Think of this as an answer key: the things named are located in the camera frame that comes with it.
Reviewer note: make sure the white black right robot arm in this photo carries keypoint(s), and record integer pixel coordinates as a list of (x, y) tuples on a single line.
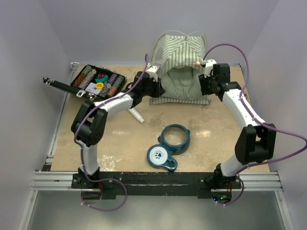
[(255, 143)]

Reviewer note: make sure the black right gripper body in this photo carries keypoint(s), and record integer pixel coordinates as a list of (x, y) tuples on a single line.
[(207, 84)]

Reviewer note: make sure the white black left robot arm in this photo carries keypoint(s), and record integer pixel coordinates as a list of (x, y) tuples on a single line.
[(89, 124)]

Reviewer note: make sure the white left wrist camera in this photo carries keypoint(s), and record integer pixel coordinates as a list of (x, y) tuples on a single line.
[(153, 70)]

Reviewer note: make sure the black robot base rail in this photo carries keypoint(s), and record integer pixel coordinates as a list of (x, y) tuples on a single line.
[(199, 184)]

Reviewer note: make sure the teal dealer button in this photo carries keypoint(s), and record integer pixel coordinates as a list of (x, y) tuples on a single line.
[(101, 78)]

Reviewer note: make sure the green yellow chip stack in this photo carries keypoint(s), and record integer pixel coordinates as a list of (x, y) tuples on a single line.
[(87, 69)]

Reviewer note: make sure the black poker chip case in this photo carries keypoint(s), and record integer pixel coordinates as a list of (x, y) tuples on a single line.
[(81, 81)]

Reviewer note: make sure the red poker chip stack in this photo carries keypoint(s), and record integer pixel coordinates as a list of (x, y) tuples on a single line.
[(112, 92)]

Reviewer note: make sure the white toy microphone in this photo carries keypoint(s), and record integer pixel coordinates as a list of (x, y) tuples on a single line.
[(137, 115)]

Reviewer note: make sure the white playing card deck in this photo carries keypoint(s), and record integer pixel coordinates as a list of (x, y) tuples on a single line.
[(92, 88)]

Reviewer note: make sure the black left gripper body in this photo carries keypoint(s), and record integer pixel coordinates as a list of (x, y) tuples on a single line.
[(154, 88)]

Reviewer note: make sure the green checkered pet cushion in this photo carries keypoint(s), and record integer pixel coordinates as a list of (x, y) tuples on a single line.
[(182, 84)]

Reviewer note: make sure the green striped pet tent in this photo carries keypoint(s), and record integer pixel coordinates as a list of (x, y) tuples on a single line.
[(188, 54)]

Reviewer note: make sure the purple poker chip stack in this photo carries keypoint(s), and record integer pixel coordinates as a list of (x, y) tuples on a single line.
[(113, 78)]

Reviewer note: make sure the teal pet bowl stand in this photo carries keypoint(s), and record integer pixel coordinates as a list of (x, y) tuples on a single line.
[(161, 155)]

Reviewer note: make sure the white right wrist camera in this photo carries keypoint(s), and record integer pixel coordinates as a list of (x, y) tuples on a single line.
[(207, 66)]

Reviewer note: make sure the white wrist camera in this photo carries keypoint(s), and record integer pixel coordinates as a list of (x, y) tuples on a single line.
[(207, 66), (153, 70)]

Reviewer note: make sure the yellow big blind button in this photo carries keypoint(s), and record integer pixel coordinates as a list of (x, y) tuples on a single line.
[(99, 85)]

